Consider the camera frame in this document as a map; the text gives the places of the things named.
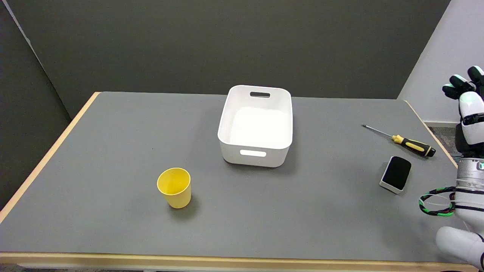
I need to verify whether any yellow black handled screwdriver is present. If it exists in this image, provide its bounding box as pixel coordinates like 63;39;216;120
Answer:
361;124;436;158

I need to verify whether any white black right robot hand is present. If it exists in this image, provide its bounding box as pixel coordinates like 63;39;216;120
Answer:
442;66;484;158

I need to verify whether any white plastic storage bin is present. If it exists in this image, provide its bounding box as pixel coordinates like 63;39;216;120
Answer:
217;85;293;168

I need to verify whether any black white blackboard eraser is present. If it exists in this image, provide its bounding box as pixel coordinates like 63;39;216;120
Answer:
379;156;412;195

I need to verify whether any green black cable loop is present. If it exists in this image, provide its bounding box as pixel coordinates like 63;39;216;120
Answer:
418;187;457;217

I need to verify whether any yellow plastic cup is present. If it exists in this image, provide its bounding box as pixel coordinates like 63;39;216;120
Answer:
157;167;192;209

